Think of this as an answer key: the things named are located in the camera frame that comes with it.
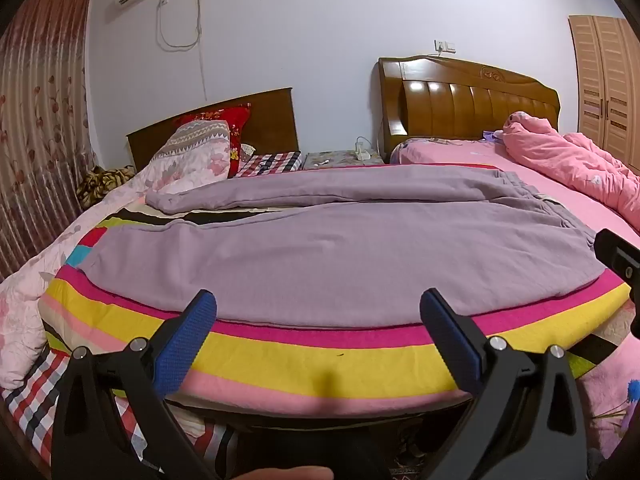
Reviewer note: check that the red pillow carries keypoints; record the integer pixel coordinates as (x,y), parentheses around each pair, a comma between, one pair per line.
(240,130)

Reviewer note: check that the grey zigzag pillow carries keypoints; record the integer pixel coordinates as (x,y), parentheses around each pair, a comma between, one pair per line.
(200,137)

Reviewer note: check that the small purple cloth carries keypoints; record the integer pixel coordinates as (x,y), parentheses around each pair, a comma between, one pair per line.
(492,135)

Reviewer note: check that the floral curtain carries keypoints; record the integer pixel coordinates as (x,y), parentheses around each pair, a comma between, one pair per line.
(40,110)

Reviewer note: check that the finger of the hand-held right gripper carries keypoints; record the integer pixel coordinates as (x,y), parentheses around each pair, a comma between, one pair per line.
(617,255)

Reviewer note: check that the light wooden wardrobe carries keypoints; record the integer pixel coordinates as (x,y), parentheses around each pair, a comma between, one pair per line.
(600,85)

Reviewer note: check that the purple pants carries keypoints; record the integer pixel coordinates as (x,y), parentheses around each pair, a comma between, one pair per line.
(350,260)

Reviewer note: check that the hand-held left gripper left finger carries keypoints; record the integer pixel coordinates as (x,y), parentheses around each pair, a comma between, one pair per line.
(187,340)

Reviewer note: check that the pink bed sheet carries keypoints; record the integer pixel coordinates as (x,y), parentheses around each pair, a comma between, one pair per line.
(450,155)

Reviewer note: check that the pink floral quilt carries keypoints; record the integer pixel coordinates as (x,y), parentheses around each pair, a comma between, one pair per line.
(30,300)

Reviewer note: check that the white power strip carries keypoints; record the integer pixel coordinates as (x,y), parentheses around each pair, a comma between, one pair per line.
(361,150)

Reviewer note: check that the large padded wooden headboard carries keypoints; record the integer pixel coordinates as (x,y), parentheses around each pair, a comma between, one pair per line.
(450,105)

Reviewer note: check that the colourful striped blanket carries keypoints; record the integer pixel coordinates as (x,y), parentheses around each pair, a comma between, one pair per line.
(300,355)

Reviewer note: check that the red checkered bed sheet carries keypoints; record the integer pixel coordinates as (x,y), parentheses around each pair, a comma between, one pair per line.
(35,405)

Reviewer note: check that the brown patterned blanket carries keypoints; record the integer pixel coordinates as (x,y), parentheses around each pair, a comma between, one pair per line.
(100,182)

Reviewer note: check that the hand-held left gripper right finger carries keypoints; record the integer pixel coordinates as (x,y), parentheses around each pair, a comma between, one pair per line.
(452,345)

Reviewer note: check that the person's left hand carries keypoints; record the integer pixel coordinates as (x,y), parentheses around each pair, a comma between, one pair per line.
(290,474)

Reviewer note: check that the plaid bed sheet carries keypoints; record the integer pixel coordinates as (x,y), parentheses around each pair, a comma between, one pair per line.
(270,162)

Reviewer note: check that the white wall socket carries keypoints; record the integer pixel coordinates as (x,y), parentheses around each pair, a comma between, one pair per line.
(445,46)

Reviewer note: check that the bedside table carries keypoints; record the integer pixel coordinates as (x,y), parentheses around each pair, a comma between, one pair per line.
(335,160)

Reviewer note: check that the dark wooden headboard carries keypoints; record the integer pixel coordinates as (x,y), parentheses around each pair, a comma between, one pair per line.
(272,120)

